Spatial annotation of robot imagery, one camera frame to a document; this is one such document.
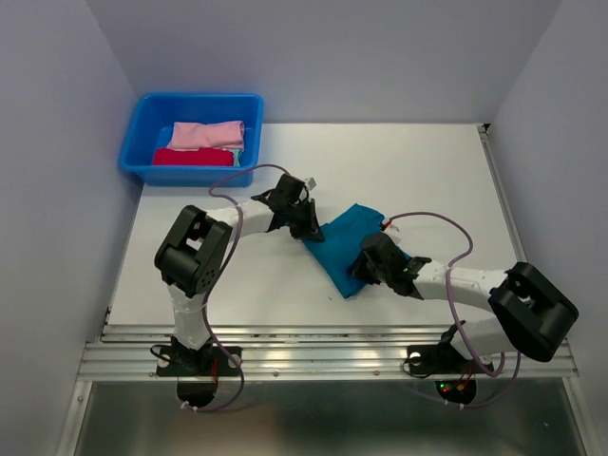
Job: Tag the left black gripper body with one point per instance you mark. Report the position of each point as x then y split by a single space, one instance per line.
295 211

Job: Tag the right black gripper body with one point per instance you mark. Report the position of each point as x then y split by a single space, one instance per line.
372 275

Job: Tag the teal t shirt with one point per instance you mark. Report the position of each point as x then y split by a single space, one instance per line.
341 247

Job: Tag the blue plastic bin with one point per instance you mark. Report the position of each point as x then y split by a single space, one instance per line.
151 128

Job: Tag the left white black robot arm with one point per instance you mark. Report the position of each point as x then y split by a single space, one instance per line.
192 255

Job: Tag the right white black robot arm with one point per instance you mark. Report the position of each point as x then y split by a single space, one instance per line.
530 315

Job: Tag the light teal folded shirt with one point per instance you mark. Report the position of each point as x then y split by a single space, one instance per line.
237 152

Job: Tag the red folded t shirt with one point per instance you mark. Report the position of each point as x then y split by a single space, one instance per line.
206 156

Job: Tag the pink folded t shirt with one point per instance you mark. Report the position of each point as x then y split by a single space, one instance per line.
216 135

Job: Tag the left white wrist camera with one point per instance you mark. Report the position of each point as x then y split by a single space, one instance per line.
310 183

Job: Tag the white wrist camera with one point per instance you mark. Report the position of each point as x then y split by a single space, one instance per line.
310 183
391 231

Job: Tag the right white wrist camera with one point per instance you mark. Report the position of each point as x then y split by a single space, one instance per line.
391 231

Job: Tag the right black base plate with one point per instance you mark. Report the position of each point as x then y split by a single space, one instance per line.
422 361

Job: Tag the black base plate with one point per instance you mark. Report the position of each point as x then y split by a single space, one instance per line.
228 361
422 361

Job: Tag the aluminium rail frame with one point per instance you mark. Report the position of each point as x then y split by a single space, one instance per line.
322 373

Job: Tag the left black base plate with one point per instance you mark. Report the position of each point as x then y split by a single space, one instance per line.
228 361

